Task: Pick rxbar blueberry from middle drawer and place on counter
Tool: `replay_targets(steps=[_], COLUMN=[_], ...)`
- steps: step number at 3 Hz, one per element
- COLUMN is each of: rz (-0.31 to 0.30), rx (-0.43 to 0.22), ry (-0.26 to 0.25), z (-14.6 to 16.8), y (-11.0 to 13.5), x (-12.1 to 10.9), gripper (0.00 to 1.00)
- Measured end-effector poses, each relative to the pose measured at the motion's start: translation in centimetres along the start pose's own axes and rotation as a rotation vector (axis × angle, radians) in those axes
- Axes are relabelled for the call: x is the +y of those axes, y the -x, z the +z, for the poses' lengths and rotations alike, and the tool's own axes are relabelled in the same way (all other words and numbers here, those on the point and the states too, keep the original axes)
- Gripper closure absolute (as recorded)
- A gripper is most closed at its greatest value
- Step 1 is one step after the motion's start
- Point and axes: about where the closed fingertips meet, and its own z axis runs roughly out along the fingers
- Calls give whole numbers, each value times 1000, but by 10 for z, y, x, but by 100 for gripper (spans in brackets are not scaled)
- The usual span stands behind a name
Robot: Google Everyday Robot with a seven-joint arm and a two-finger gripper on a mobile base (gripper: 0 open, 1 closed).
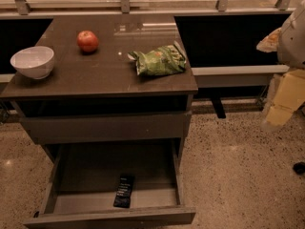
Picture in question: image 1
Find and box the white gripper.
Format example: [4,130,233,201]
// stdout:
[256,28,305,132]

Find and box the dark blueberry rxbar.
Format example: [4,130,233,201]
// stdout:
[113,175,134,208]

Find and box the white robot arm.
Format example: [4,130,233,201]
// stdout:
[256,1,305,131]

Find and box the grey drawer cabinet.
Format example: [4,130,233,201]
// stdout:
[0,14,199,229]

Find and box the closed top drawer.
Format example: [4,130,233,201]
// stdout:
[21,111,192,144]

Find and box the open middle drawer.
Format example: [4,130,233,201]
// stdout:
[24,139,195,229]

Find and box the small black floor object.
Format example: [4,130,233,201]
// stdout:
[293,162,305,175]

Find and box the green chip bag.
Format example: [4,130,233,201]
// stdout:
[128,41,187,76]

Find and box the red apple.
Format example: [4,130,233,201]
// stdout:
[76,31,99,52]

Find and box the white bowl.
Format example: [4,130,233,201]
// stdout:
[10,46,54,79]

